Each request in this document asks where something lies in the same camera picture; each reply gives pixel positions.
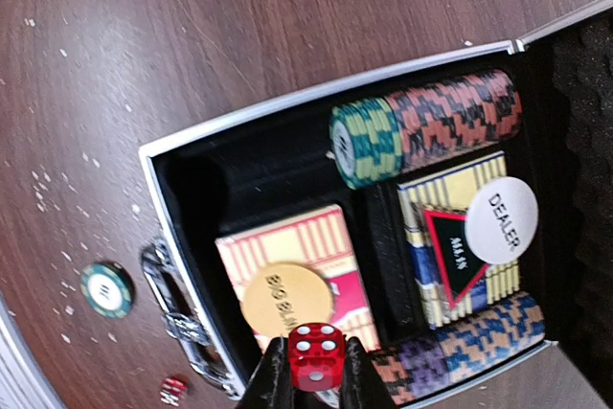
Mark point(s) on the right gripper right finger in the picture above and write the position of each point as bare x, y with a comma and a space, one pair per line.
362, 386

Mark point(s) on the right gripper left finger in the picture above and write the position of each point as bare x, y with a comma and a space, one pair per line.
270, 385

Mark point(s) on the red die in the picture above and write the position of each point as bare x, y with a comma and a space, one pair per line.
316, 354
173, 391

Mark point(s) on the black red triangle all-in marker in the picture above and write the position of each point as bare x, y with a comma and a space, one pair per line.
460, 269

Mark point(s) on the aluminium poker case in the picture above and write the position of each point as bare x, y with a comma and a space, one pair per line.
274, 160

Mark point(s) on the blue yellow card deck box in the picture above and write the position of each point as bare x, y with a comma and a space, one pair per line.
452, 189

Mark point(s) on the white dealer button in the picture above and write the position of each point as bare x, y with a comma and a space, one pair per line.
501, 220

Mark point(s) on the yellow big blind button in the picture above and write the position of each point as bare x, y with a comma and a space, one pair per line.
283, 296

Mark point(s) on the red yellow card deck box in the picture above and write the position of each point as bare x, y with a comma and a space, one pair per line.
319, 240

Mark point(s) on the blue purple chip stack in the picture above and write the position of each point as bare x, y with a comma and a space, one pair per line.
429, 361

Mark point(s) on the green poker chip right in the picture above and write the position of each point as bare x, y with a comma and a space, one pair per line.
108, 289

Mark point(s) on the green red chip stack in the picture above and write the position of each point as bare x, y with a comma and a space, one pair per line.
378, 138

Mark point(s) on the front aluminium rail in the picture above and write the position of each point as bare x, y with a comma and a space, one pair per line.
23, 384

